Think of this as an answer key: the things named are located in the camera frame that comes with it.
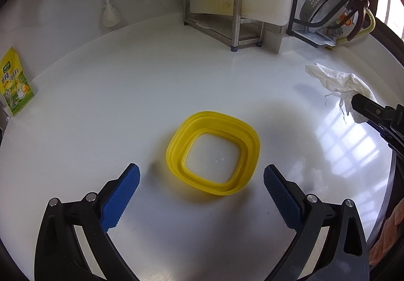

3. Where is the black dish rack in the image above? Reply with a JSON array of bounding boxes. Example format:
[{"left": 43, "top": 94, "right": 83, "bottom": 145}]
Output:
[{"left": 287, "top": 0, "right": 373, "bottom": 48}]

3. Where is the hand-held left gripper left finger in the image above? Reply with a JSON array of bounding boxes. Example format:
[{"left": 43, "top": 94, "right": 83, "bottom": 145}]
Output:
[{"left": 34, "top": 163, "right": 141, "bottom": 281}]

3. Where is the yellow hose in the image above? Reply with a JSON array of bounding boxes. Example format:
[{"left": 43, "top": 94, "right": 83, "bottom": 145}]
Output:
[{"left": 335, "top": 11, "right": 376, "bottom": 45}]

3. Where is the metal colander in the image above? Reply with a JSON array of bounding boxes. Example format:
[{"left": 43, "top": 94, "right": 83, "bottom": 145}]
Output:
[{"left": 300, "top": 0, "right": 360, "bottom": 34}]

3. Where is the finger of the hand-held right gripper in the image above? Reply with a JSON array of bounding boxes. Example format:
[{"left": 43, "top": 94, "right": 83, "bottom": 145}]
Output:
[
  {"left": 368, "top": 121, "right": 404, "bottom": 158},
  {"left": 351, "top": 94, "right": 404, "bottom": 126}
]

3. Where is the window with bars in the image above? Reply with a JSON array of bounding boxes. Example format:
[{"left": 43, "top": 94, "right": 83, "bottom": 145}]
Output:
[{"left": 375, "top": 0, "right": 404, "bottom": 43}]

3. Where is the yellow seasoning pouch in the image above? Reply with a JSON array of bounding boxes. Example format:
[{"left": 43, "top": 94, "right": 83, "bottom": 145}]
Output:
[{"left": 0, "top": 47, "right": 35, "bottom": 117}]

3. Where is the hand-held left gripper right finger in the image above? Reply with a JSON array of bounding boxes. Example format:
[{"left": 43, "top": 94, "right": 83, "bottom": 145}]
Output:
[{"left": 263, "top": 164, "right": 370, "bottom": 281}]

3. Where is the yellow plastic ring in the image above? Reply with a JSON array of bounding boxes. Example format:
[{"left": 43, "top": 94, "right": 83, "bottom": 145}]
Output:
[{"left": 166, "top": 111, "right": 261, "bottom": 196}]

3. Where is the metal board stand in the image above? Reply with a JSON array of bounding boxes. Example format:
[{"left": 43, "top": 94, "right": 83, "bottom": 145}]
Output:
[{"left": 181, "top": 0, "right": 265, "bottom": 52}]

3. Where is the person's right hand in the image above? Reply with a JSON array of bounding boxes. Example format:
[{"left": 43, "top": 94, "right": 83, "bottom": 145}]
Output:
[{"left": 369, "top": 205, "right": 404, "bottom": 266}]

